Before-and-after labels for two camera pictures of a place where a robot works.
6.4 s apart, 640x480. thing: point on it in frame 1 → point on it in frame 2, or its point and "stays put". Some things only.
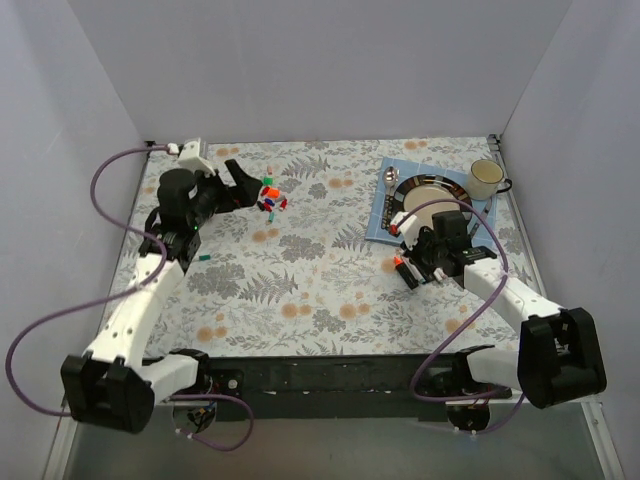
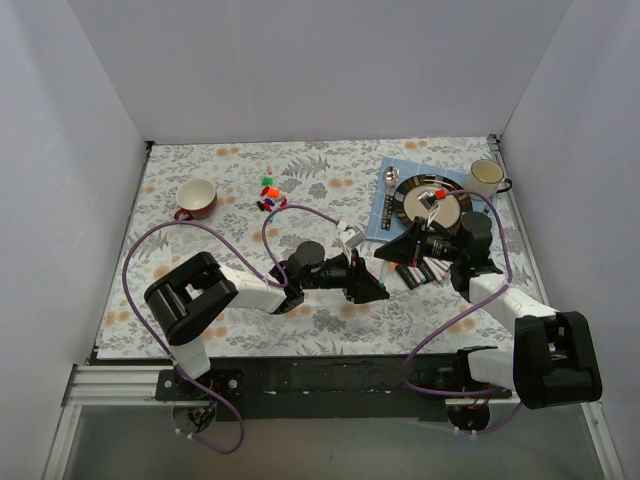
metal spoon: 390,178 stays put
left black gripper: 222,185 → 354,275
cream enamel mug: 485,179 stays put
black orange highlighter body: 405,273 stays put
